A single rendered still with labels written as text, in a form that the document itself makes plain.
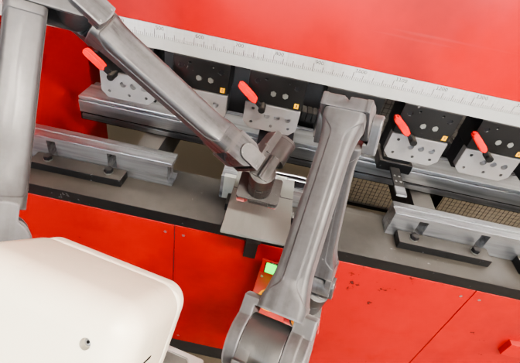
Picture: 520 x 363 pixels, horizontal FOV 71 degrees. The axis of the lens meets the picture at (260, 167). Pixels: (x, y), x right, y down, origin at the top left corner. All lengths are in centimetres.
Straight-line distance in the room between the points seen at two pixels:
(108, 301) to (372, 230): 101
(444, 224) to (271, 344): 91
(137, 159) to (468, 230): 108
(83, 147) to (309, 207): 92
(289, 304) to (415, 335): 110
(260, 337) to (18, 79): 49
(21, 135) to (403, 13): 77
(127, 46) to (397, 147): 72
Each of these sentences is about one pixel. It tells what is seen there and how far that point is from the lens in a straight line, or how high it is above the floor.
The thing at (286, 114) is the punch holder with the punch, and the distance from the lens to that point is 99.
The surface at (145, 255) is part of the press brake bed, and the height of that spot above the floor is 65.
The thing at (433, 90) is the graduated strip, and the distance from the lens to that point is 100.
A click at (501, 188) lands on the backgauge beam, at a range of 162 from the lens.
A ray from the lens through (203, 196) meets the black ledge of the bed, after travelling 121.
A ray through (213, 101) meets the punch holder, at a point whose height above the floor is 123.
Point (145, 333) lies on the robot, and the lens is 39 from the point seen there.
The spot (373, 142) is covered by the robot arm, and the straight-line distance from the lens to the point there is 64.
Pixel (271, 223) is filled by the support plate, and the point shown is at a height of 100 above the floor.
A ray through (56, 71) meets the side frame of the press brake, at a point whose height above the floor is 104.
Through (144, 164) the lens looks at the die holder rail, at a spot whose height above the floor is 95.
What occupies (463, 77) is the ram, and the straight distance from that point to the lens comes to 101.
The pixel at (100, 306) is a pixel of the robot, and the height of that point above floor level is 139.
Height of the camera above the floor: 171
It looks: 38 degrees down
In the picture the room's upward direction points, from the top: 12 degrees clockwise
